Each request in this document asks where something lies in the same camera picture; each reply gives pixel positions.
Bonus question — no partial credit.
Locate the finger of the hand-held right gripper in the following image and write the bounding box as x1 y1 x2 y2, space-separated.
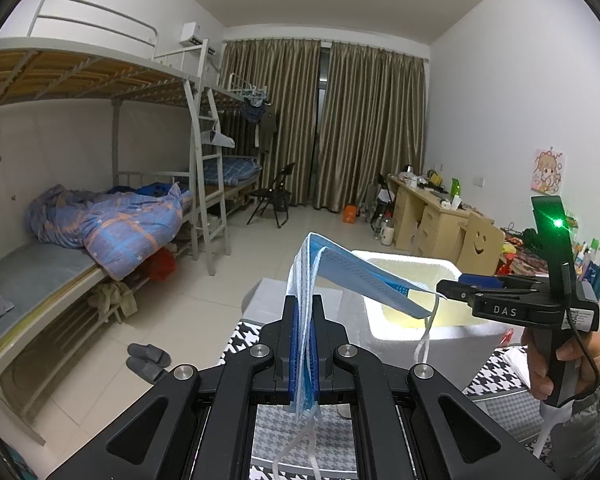
436 280 483 305
456 272 552 292

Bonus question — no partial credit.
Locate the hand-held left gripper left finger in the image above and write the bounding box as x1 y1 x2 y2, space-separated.
42 294 301 480

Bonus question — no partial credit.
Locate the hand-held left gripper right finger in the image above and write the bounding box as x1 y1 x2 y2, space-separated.
311 294 561 480

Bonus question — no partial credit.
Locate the white cloth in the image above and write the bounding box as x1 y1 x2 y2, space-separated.
502 346 533 383

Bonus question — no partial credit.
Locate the white foam box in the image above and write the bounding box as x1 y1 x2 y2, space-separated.
350 251 518 401

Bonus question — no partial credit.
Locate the blue face mask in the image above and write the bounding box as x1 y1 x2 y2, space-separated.
271 232 448 480

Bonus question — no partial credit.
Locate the person's right hand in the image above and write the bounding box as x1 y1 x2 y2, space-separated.
521 327 600 404

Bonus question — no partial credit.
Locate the wooden smiley chair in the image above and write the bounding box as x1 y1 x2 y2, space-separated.
455 211 507 276

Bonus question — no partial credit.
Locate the wooden desk with patterned cover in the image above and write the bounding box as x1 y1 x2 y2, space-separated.
500 240 551 277

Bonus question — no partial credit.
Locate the wooden desk with drawers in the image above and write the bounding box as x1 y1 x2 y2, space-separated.
387 175 496 261

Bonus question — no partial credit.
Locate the row of toiletry bottles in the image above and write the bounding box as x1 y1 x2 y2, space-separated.
572 240 600 301

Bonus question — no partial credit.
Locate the grey slipper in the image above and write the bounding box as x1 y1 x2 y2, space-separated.
127 342 173 368
125 357 168 385

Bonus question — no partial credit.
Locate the red bag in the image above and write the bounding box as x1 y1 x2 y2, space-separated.
147 250 176 281

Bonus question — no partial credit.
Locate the black folding chair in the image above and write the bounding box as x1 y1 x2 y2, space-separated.
246 162 297 229

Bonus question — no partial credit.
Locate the brown curtain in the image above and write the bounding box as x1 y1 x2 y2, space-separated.
312 42 427 213
220 39 326 206

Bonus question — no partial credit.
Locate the beige cloth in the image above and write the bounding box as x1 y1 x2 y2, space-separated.
87 280 138 323

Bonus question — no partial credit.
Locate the blue checked bedsheet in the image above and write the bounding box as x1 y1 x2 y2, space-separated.
202 156 262 186

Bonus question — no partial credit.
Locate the blue plaid quilt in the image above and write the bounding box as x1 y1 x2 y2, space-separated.
24 182 193 281

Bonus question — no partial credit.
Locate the dark hanging shirt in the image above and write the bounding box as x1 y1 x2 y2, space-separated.
255 110 278 153

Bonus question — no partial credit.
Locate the white hanging pouch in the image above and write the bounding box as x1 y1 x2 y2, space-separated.
200 130 236 150

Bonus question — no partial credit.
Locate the blue hanging garment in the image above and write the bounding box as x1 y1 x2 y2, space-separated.
240 97 271 123

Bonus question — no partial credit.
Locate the grey mattress pad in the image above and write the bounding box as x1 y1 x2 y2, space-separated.
0 245 101 356

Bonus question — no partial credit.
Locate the white metal bunk bed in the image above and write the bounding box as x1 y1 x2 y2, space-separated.
0 0 231 446
200 72 276 221

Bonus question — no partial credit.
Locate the white air conditioner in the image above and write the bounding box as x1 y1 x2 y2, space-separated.
179 21 216 53

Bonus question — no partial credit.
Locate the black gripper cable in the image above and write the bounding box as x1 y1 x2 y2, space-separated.
561 260 600 402

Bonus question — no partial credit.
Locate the pink cartoon wall poster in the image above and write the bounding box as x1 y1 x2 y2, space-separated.
530 147 565 195

